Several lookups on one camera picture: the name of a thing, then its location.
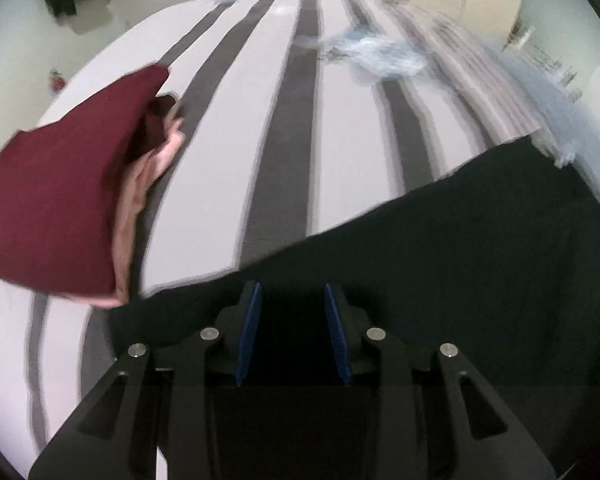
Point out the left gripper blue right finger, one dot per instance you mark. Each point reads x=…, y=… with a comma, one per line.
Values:
x=437, y=416

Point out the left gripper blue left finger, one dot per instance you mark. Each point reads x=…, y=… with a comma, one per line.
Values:
x=114, y=432

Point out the black t-shirt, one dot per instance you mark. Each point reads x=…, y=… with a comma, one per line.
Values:
x=502, y=258

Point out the folded maroon garment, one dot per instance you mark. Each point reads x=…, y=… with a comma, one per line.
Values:
x=60, y=186

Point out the folded pink garment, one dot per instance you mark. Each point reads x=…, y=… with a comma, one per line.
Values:
x=138, y=179

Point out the striped bed sheet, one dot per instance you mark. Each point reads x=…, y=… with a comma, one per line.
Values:
x=299, y=116

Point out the red fire extinguisher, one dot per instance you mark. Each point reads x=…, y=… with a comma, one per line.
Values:
x=57, y=81

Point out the white nightstand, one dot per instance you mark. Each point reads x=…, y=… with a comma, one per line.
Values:
x=553, y=69

